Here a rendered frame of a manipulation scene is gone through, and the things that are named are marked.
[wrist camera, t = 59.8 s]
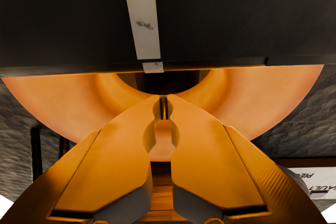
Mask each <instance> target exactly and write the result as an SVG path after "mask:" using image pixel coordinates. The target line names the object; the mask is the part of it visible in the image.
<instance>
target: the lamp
mask: <svg viewBox="0 0 336 224"><path fill-rule="evenodd" d="M327 193H328V192H311V193H310V198H311V199H315V198H322V197H323V196H325V195H326V194H327Z"/></svg>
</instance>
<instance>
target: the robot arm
mask: <svg viewBox="0 0 336 224"><path fill-rule="evenodd" d="M164 111H165V118H166V120H168V121H169V122H170V132H171V143H172V144H173V145H174V146H175V148H176V149H175V151H174V152H173V153H172V155H171V158H170V161H171V181H172V199H173V208H174V210H175V212H176V213H177V214H178V215H180V216H182V217H183V218H185V219H187V220H188V221H190V222H192V223H193V224H328V222H327V221H326V219H325V218H324V216H323V215H322V214H321V212H320V211H319V209H318V208H317V207H316V205H315V204H314V203H313V201H312V200H311V199H310V198H309V196H308V195H307V194H306V193H305V192H304V190H303V189H302V188H301V187H300V186H299V185H298V184H297V183H296V182H295V181H294V180H293V179H292V178H291V177H290V176H289V175H288V174H287V173H286V172H285V171H284V170H283V169H282V168H281V167H280V166H279V165H277V164H276V163H275V162H274V161H273V160H271V159H270V158H269V157H268V156H267V155H266V154H264V153H263V152H262V151H261V150H260V149H259V148H257V147H256V146H255V145H254V144H253V143H251V142H250V141H249V140H248V139H247V138H246V137H244V136H243V135H242V134H241V133H240V132H239V131H237V130H236V129H235V128H234V127H233V126H225V125H224V124H223V123H221V122H220V121H219V120H218V119H217V118H215V117H214V116H213V115H211V114H210V113H208V112H206V111H204V110H203V109H201V108H199V107H197V106H195V105H193V104H191V103H189V102H187V101H186V100H184V99H182V98H180V97H178V96H176V95H174V94H169V95H167V96H161V95H153V96H151V97H149V98H147V99H146V100H144V101H142V102H140V103H138V104H137V105H135V106H133V107H131V108H129V109H128V110H126V111H124V112H122V113H121V114H119V115H118V116H116V117H115V118H113V119H112V120H111V121H110V122H108V123H107V124H106V125H105V126H104V127H103V128H102V129H101V130H100V131H94V130H93V131H92V132H90V133H89V134H88V135H87V136H86V137H84V138H83V139H82V140H81V141H80V142H79V143H77V144H76V145H75V146H74V147H73V148H72V149H70V150H69V151H68V152H67V153H66V154H65V155H63V156H62V157H61V158H60V159H59V160H58V161H56V162H55V163H54V164H53V165H52V166H51V167H49V168H48V169H47V170H46V171H45V172H44V173H42V174H41V175H40V176H39V177H38V178H37V179H36V180H35V181H34V182H33V183H32V184H31V185H30V186H29V187H28V188H27V189H26V190H25V191H24V192H23V193H22V194H21V195H20V196H19V197H18V198H17V199H16V201H15V202H14V203H13V204H12V205H11V206H10V208H9V209H8V210H7V211H6V213H5V214H4V215H3V216H2V218H1V219H0V224H132V223H133V222H135V221H137V220H138V219H140V218H141V217H143V216H145V215H146V214H147V213H148V211H149V210H150V207H151V201H152V192H153V179H152V171H151V162H150V156H149V152H150V151H151V149H152V148H153V147H154V145H155V144H156V143H157V136H156V126H157V125H158V123H159V122H160V121H161V120H163V119H164Z"/></svg>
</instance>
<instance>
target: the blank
mask: <svg viewBox="0 0 336 224"><path fill-rule="evenodd" d="M323 66H324V65H300V66H275V67H251V68H227V69H211V70H210V72H209V73H208V75H207V76H206V77H205V78H204V79H203V80H202V81H201V82H200V83H199V84H197V85H196V86H194V87H192V88H191V89H189V90H186V91H184V92H181V93H177V94H174V95H176V96H178V97H180V98H182V99H184V100H186V101H187V102H189V103H191V104H193V105H195V106H197V107H199V108H201V109H203V110H204V111H206V112H208V113H210V114H211V115H213V116H214V117H215V118H217V119H218V120H219V121H220V122H221V123H223V124H224V125H225V126H233V127H234V128H235V129H236V130H237V131H239V132H240V133H241V134H242V135H243V136H244V137H246V138H247V139H248V140H249V141H251V140H253V139H255V138H256V137H258V136H260V135H262V134H263V133H265V132H266V131H268V130H269V129H271V128H272V127H274V126H275V125H276V124H278V123H279V122H280V121H281V120H283V119H284V118H285V117H286V116H287V115H288V114H289V113H290V112H292V111H293V110H294V109H295V108H296V107H297V106H298V105H299V103H300V102H301V101H302V100H303V99H304V97H305V96H306V95H307V94H308V92H309V91H310V89H311V88H312V86H313V85H314V83H315V82H316V80H317V78H318V76H319V74H320V72H321V70H322V68H323ZM1 79H2V80H3V82H4V83H5V85H6V86H7V88H8V89H9V90H10V92H11V93H12V94H13V96H14V97H15V98H16V99H17V100H18V101H19V103H20V104H21V105H22V106H23V107H24V108H25V109H26V110H27V111H28V112H30V113H31V114H32V115H33V116H34V117H36V118H37V119H38V120H39V121H41V122H42V123H43V124H45V125H46V126H47V127H49V128H50V129H52V130H53V131H55V132H56V133H58V134H60V135H61V136H63V137H65V138H67V139H69V140H71V141H73V142H75V143H79V142H80V141H81V140H82V139H83V138H84V137H86V136H87V135H88V134H89V133H90V132H92V131H93V130H94V131H100V130H101V129H102V128H103V127H104V126H105V125H106V124H107V123H108V122H110V121H111V120H112V119H113V118H115V117H116V116H118V115H119V114H121V113H122V112H124V111H126V110H128V109H129V108H131V107H133V106H135V105H137V104H138V103H140V102H142V101H144V100H146V99H147V98H149V97H151V96H153V94H148V93H144V92H141V91H138V90H136V89H134V88H132V87H130V86H129V85H127V84H126V83H125V82H123V81H122V80H121V79H120V78H119V77H118V76H117V74H116V73H106V74H82V75H57V76H33V77H9V78H1ZM155 130H156V144H155V145H154V147H153V148H152V149H151V151H150V152H149V157H150V161H153V162H169V161H171V155H172V153H173V152H174V151H175V149H176V148H175V146H174V145H173V144H172V143H171V123H170V122H169V120H166V110H165V107H164V117H163V120H161V121H160V122H159V123H158V125H157V126H156V128H155Z"/></svg>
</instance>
